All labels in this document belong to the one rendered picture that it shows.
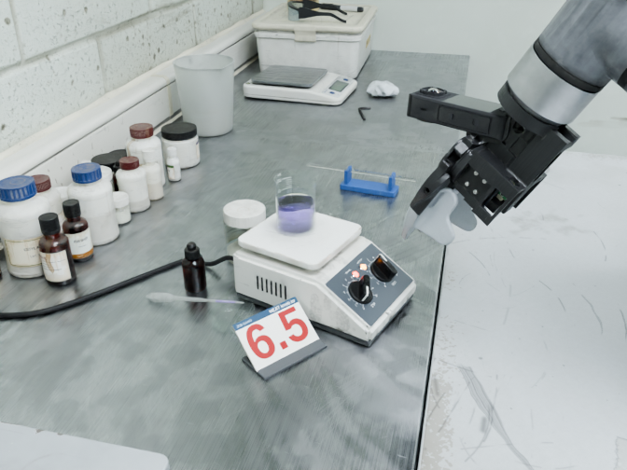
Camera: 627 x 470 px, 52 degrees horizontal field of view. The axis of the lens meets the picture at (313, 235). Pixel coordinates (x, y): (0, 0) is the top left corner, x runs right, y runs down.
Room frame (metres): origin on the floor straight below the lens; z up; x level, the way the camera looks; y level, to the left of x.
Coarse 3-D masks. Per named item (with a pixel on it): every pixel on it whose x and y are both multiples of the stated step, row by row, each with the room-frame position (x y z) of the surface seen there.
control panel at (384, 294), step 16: (368, 256) 0.70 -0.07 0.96; (352, 272) 0.66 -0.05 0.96; (368, 272) 0.67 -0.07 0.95; (400, 272) 0.70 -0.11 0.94; (336, 288) 0.63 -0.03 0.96; (384, 288) 0.66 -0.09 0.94; (400, 288) 0.67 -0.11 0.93; (352, 304) 0.62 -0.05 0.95; (368, 304) 0.63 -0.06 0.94; (384, 304) 0.64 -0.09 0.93; (368, 320) 0.60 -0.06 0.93
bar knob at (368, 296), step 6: (366, 276) 0.64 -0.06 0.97; (354, 282) 0.65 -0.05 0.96; (360, 282) 0.64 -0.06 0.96; (366, 282) 0.64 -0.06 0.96; (348, 288) 0.64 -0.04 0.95; (354, 288) 0.64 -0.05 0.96; (360, 288) 0.63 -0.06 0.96; (366, 288) 0.63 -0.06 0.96; (354, 294) 0.63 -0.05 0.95; (360, 294) 0.63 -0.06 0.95; (366, 294) 0.62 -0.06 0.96; (372, 294) 0.64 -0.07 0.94; (360, 300) 0.62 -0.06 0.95; (366, 300) 0.63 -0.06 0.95
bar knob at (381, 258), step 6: (378, 258) 0.69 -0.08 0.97; (384, 258) 0.68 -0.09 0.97; (372, 264) 0.69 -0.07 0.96; (378, 264) 0.69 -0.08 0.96; (384, 264) 0.68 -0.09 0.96; (390, 264) 0.68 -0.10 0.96; (372, 270) 0.68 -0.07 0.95; (378, 270) 0.68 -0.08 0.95; (384, 270) 0.68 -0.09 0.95; (390, 270) 0.67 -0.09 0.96; (396, 270) 0.67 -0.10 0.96; (378, 276) 0.67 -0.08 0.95; (384, 276) 0.68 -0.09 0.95; (390, 276) 0.67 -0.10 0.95; (384, 282) 0.67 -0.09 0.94
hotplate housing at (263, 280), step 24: (360, 240) 0.73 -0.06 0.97; (240, 264) 0.69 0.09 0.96; (264, 264) 0.67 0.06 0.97; (288, 264) 0.67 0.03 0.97; (336, 264) 0.67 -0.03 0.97; (240, 288) 0.69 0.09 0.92; (264, 288) 0.67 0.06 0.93; (288, 288) 0.65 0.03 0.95; (312, 288) 0.63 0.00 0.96; (408, 288) 0.68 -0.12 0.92; (312, 312) 0.63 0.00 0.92; (336, 312) 0.61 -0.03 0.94; (384, 312) 0.63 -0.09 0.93; (360, 336) 0.60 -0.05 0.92
